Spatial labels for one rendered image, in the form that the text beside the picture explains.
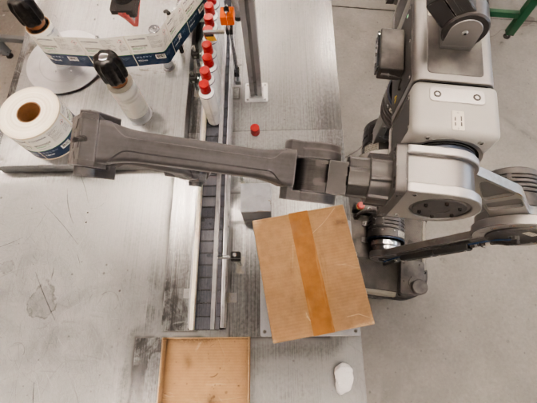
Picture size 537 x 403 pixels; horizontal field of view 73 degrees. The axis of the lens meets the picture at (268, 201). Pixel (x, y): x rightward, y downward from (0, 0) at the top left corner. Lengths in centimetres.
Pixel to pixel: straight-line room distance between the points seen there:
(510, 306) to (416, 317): 49
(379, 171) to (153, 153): 35
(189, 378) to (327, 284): 53
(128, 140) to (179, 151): 7
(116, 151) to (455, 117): 51
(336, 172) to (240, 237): 69
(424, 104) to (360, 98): 191
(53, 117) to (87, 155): 82
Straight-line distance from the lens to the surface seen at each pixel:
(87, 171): 66
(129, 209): 136
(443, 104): 65
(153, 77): 155
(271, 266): 91
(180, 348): 122
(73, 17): 189
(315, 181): 61
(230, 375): 120
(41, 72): 174
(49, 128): 139
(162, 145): 57
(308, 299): 90
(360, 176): 60
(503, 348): 230
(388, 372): 209
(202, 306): 116
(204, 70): 124
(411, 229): 196
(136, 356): 127
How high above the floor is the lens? 202
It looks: 70 degrees down
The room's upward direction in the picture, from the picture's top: 6 degrees counter-clockwise
